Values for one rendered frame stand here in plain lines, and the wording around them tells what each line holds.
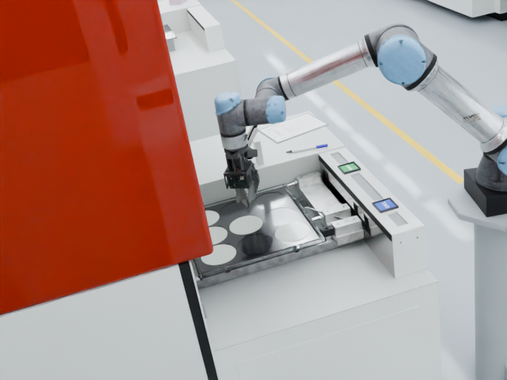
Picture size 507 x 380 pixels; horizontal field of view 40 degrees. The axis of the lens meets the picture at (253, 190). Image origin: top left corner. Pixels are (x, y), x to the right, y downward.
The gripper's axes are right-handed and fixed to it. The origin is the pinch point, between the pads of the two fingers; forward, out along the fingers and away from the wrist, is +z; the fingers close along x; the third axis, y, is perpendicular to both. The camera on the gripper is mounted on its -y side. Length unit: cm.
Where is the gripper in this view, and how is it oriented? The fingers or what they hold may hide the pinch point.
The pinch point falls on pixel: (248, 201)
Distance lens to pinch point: 209.7
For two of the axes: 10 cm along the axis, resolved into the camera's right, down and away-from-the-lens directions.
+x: 9.6, -0.2, -2.9
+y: -2.4, 5.0, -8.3
